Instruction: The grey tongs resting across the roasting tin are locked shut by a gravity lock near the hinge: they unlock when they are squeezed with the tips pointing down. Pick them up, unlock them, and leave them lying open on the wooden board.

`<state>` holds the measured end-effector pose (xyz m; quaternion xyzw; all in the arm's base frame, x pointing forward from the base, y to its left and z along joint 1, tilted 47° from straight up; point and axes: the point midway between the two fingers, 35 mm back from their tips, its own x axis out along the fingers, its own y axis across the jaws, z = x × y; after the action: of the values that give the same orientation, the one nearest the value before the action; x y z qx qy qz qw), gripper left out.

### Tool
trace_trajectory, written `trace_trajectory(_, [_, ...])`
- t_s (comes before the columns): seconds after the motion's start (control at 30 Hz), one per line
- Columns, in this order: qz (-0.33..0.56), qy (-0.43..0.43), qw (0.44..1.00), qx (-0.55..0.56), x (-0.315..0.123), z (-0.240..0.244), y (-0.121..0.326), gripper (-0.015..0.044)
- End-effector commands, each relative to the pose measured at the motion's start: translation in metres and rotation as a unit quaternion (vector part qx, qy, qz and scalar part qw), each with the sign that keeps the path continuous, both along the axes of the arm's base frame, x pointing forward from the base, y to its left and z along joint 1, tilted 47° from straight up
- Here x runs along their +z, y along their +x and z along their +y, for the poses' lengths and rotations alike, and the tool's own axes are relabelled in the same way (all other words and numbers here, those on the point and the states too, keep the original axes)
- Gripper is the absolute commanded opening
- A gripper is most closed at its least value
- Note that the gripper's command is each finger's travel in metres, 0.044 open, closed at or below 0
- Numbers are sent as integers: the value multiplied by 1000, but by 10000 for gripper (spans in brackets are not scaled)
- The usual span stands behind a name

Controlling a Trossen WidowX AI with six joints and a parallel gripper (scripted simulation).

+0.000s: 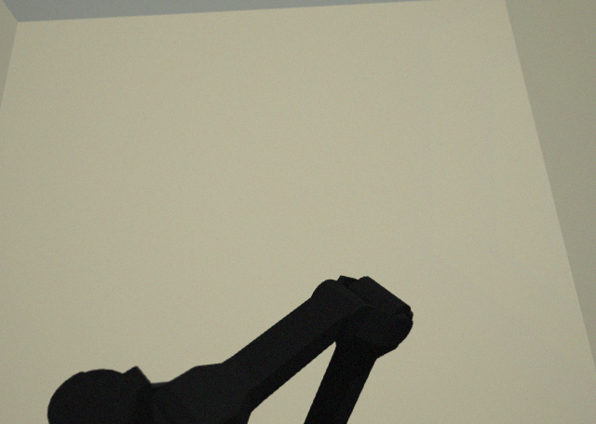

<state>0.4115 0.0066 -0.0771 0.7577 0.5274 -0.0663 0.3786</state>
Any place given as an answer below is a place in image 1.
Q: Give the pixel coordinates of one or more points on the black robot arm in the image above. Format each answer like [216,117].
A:
[364,319]

